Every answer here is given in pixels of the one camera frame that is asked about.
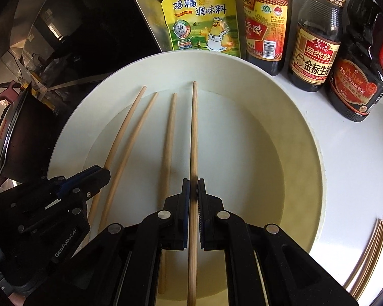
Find black gas stove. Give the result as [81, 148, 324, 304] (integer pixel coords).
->
[22, 32, 128, 129]

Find dark pot with glass lid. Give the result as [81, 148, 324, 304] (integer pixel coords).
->
[0, 81, 58, 187]

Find vinegar bottle yellow cap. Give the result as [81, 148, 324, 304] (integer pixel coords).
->
[243, 0, 293, 76]

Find round cream tray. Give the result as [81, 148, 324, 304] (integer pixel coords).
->
[47, 49, 325, 306]

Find large soy sauce jug red handle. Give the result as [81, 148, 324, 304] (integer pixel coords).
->
[325, 0, 383, 122]

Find soy sauce bottle yellow cap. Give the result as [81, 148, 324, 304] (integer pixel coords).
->
[288, 0, 346, 92]

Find yellow chicken seasoning pouch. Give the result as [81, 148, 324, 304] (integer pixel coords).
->
[161, 0, 241, 57]

